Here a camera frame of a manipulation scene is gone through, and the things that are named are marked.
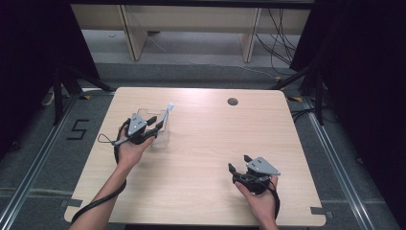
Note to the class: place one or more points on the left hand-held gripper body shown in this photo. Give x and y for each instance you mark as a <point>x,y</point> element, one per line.
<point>136,125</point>

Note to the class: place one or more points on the black curtain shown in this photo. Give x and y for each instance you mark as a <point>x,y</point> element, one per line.
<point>364,96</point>
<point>28,64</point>

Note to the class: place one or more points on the pale wooden desk frame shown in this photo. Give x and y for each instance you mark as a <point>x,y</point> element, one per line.
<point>191,19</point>

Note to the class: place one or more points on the black tape floor numeral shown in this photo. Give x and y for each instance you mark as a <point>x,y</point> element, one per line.
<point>78,129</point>

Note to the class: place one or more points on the round grey table grommet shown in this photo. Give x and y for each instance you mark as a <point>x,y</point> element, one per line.
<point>232,101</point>

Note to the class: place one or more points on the black metal stand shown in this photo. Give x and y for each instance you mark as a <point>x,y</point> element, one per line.
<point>314,86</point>
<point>63,92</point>

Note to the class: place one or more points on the clear ribbed plastic container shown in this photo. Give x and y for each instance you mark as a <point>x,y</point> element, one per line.
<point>160,140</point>

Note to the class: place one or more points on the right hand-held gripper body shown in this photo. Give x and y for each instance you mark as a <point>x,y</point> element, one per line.
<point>260,166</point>

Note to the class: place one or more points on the grey tape strip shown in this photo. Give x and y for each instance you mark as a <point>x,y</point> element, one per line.
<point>72,202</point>
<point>318,211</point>

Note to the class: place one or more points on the person's right hand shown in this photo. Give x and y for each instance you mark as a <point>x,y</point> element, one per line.
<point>260,201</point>

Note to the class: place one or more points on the aluminium floor rail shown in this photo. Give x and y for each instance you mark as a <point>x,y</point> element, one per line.
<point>35,163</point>
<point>338,166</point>

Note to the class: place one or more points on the person's left hand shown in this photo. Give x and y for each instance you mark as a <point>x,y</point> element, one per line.
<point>130,153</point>

